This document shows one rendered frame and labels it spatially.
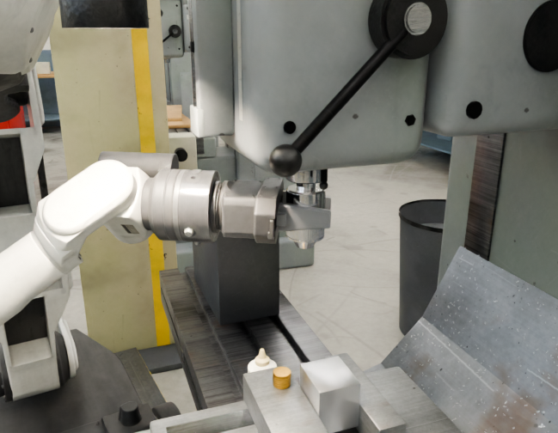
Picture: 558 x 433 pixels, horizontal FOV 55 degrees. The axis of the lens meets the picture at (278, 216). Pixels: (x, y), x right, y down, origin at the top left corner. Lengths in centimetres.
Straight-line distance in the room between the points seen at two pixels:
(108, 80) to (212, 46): 175
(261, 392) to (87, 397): 89
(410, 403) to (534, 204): 35
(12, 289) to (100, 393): 87
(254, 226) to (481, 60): 29
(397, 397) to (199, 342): 39
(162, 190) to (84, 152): 171
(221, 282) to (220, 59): 52
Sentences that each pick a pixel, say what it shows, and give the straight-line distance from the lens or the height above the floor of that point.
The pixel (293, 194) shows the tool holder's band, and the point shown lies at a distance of 62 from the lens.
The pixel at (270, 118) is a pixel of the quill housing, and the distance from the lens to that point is 51.
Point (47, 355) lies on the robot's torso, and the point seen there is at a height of 75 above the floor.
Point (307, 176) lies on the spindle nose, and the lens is 61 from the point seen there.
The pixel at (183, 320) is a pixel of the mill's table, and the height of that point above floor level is 92.
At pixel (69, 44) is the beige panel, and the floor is 140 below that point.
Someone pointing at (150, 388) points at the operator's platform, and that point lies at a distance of 180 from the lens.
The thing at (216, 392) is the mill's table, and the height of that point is 93.
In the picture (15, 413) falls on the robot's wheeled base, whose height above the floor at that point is 57.
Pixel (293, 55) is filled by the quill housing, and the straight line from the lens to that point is 50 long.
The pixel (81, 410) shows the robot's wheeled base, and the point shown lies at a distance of 148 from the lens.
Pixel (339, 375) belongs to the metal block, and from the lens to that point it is 66.
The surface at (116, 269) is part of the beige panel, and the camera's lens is 249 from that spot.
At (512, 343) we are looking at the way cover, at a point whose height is 100.
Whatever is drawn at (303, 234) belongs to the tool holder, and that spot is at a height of 122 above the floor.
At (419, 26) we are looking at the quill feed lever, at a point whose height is 145.
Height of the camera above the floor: 144
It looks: 19 degrees down
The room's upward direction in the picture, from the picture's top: straight up
